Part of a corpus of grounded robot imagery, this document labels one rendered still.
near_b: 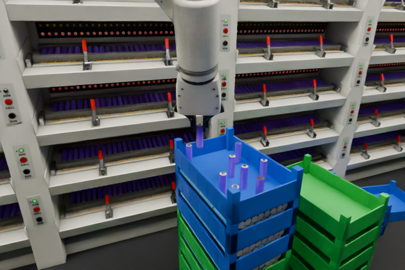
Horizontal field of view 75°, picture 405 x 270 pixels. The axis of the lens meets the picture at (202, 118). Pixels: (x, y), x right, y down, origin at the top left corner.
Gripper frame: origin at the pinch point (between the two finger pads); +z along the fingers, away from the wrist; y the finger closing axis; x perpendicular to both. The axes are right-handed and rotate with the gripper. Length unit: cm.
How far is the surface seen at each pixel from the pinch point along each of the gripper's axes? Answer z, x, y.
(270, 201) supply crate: 6.3, -17.9, 16.1
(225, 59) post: 5.6, 38.3, 8.2
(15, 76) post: -3, 15, -54
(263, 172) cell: 9.4, -8.2, 16.5
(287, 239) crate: 20.9, -20.6, 22.6
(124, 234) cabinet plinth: 66, -3, -33
